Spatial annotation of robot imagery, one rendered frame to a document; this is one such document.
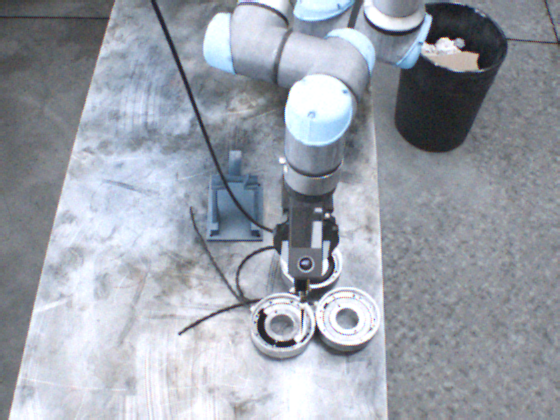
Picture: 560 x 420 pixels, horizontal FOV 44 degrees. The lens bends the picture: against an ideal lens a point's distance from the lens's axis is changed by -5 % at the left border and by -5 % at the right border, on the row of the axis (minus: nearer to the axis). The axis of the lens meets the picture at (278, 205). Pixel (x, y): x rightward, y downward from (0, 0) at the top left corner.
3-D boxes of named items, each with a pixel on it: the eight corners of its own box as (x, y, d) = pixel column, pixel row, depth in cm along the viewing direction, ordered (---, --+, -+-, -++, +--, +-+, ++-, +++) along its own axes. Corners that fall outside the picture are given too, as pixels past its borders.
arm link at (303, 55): (302, 10, 93) (273, 63, 87) (383, 32, 91) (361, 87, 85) (299, 53, 100) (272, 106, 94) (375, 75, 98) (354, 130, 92)
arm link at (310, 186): (345, 178, 89) (279, 177, 89) (341, 200, 93) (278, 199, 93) (341, 132, 93) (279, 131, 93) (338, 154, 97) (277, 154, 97)
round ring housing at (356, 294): (387, 317, 120) (391, 306, 117) (357, 365, 115) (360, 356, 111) (333, 288, 123) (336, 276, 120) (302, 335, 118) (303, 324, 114)
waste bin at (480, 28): (482, 163, 243) (517, 76, 208) (387, 158, 243) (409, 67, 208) (469, 92, 263) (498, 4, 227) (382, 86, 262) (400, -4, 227)
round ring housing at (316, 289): (301, 236, 129) (302, 224, 125) (351, 265, 126) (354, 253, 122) (268, 278, 124) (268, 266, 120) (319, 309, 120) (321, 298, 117)
